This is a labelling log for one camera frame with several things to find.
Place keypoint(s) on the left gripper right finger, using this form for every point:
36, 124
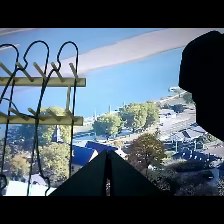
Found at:
130, 181

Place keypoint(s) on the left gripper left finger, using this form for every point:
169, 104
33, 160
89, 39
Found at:
86, 180

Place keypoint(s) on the black garment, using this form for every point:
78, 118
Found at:
208, 83

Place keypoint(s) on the black clothes hanger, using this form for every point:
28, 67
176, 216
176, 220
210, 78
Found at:
12, 86
74, 100
42, 90

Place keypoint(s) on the wooden hanger rack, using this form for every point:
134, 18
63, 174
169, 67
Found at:
40, 81

